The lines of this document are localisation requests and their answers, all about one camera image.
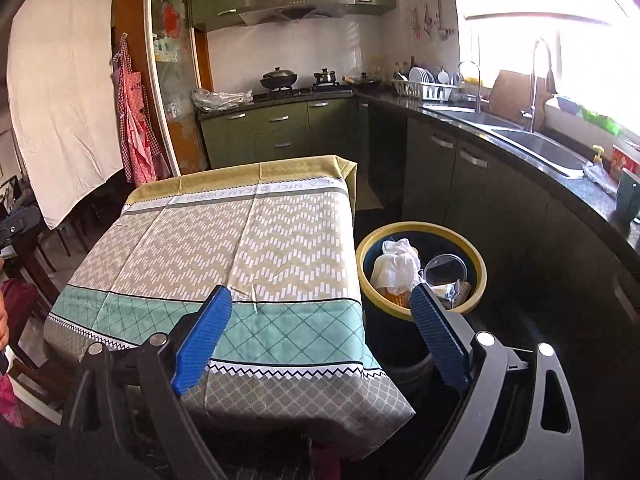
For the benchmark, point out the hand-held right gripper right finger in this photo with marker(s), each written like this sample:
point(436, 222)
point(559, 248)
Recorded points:
point(440, 340)

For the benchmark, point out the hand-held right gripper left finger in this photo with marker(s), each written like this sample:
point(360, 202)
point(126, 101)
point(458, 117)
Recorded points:
point(202, 342)

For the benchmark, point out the grey snack wrapper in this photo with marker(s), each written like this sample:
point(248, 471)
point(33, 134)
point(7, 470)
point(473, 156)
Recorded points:
point(455, 295)

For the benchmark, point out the orange bristly plastic pad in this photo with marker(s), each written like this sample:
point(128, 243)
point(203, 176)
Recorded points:
point(397, 299)

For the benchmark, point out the yellow rimmed trash bin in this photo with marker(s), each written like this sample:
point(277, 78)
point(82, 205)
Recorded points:
point(380, 330)

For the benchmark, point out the clear round plastic lid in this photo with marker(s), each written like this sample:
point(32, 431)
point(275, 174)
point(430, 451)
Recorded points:
point(445, 270)

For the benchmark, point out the white tissue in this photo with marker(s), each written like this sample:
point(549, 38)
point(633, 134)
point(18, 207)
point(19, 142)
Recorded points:
point(397, 265)

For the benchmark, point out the patterned tablecloth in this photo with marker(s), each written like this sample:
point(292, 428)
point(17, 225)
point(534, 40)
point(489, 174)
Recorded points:
point(225, 240)

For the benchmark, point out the white hanging cloth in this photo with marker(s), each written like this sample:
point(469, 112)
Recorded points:
point(65, 95)

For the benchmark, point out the dark side cabinet row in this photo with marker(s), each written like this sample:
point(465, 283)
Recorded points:
point(500, 200)

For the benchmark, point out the red checked apron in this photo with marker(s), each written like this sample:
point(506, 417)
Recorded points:
point(137, 120)

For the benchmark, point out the steel kitchen sink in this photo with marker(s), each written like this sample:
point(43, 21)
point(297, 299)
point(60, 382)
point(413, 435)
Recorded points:
point(525, 142)

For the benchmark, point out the green base cabinet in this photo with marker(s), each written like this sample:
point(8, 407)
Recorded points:
point(280, 132)

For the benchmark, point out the glass sliding door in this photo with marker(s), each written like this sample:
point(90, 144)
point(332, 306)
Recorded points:
point(175, 65)

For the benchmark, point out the dark green container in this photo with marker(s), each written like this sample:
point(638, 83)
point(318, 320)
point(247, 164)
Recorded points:
point(627, 195)

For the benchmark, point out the clear plastic bag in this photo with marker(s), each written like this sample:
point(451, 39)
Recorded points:
point(220, 100)

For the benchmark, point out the white dish rack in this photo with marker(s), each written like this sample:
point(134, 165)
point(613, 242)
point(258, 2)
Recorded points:
point(425, 89)

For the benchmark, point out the wooden cutting board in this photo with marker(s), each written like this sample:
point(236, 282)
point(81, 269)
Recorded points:
point(510, 92)

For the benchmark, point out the red box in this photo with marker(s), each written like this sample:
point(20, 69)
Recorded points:
point(625, 159)

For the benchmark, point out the stack of white plates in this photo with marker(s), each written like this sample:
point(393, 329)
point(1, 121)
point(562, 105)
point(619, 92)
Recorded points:
point(422, 75)

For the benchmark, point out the frying pan with lid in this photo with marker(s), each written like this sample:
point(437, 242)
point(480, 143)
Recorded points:
point(364, 80)

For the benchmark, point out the green plastic item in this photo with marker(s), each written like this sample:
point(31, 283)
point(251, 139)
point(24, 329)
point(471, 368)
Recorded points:
point(600, 120)

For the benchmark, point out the tall chrome faucet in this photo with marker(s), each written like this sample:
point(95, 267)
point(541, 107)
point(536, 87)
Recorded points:
point(537, 85)

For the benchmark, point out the black wok with lid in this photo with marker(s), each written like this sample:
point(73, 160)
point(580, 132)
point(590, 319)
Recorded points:
point(279, 79)

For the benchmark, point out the small black pot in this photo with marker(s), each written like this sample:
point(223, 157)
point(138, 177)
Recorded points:
point(326, 78)

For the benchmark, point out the wall utensil hooks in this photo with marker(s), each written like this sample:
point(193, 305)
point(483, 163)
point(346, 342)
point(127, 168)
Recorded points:
point(432, 22)

